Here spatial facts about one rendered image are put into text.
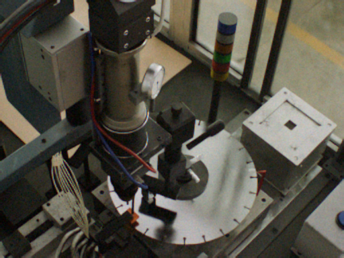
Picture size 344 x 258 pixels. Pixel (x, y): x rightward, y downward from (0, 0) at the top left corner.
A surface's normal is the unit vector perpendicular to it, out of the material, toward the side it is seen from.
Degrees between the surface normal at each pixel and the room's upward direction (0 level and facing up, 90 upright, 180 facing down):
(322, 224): 0
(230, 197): 0
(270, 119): 0
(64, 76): 90
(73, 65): 90
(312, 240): 90
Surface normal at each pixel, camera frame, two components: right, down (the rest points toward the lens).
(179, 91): 0.03, -0.65
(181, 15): -0.72, 0.51
